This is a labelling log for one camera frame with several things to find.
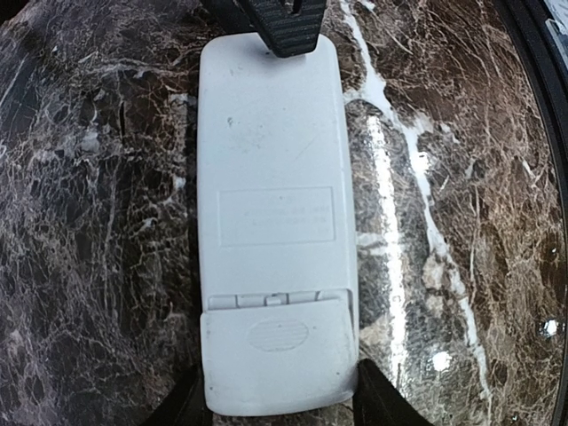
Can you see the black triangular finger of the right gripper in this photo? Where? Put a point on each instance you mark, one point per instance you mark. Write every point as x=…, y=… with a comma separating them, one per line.
x=287, y=33

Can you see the left gripper black triangular left finger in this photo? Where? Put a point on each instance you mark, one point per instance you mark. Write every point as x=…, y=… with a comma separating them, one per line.
x=184, y=405

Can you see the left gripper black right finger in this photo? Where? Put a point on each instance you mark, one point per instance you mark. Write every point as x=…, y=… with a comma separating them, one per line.
x=377, y=402

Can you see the white battery cover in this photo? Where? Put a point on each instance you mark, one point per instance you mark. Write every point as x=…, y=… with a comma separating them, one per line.
x=279, y=359

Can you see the white remote control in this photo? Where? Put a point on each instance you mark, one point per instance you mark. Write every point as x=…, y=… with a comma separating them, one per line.
x=276, y=222

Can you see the black curved front rail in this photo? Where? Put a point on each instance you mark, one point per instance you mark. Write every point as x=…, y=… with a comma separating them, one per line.
x=538, y=30

